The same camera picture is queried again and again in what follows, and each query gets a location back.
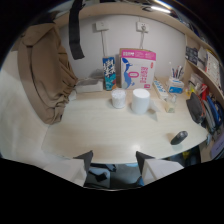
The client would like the dark grey electric razor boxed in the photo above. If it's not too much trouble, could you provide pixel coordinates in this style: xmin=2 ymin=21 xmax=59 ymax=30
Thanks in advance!
xmin=170 ymin=130 xmax=189 ymax=146

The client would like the small clear glass bottle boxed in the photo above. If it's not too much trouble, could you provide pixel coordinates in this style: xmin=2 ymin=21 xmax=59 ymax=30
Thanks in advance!
xmin=164 ymin=93 xmax=178 ymax=114

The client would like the white paper roll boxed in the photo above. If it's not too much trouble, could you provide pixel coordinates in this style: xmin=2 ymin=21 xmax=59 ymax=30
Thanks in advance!
xmin=130 ymin=87 xmax=151 ymax=116

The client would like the dark grey pouch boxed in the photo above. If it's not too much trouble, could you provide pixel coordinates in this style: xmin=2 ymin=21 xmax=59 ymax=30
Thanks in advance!
xmin=185 ymin=92 xmax=206 ymax=125

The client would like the blue bag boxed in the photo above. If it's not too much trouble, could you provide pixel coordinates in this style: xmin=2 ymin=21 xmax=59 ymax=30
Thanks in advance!
xmin=203 ymin=94 xmax=224 ymax=132

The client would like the white power strip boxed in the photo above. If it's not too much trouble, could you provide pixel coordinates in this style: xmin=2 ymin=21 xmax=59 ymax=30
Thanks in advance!
xmin=152 ymin=78 xmax=170 ymax=101

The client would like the clear cotton swab jar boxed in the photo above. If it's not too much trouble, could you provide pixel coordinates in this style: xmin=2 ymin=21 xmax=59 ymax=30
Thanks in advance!
xmin=110 ymin=87 xmax=127 ymax=110

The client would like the blue and white pen holder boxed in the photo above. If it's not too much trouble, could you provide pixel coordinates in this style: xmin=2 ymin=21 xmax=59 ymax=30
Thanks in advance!
xmin=166 ymin=76 xmax=185 ymax=95

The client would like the brown hanging curtain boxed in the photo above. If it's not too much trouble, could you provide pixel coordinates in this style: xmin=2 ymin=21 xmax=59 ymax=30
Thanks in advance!
xmin=17 ymin=22 xmax=80 ymax=126

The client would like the pink and white carton box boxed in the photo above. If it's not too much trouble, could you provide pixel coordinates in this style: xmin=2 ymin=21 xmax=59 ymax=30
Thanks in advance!
xmin=119 ymin=48 xmax=157 ymax=91

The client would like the blue drink carton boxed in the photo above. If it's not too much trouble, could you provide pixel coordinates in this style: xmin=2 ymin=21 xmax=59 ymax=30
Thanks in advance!
xmin=102 ymin=56 xmax=118 ymax=91

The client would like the wooden side shelf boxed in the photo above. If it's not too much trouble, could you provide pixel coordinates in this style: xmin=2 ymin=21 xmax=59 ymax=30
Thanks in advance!
xmin=182 ymin=33 xmax=224 ymax=111

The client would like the ceiling strip light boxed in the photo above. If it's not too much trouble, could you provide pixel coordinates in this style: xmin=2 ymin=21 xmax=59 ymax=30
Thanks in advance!
xmin=149 ymin=4 xmax=172 ymax=15

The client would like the black hanging strap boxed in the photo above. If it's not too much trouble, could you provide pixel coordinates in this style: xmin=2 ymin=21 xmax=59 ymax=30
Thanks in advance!
xmin=68 ymin=0 xmax=86 ymax=61

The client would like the white wall socket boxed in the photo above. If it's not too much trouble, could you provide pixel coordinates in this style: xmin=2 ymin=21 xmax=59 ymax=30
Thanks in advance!
xmin=135 ymin=21 xmax=150 ymax=33

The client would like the white wall switch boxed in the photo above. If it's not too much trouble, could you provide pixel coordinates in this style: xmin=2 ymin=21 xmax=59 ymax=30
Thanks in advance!
xmin=95 ymin=20 xmax=110 ymax=32

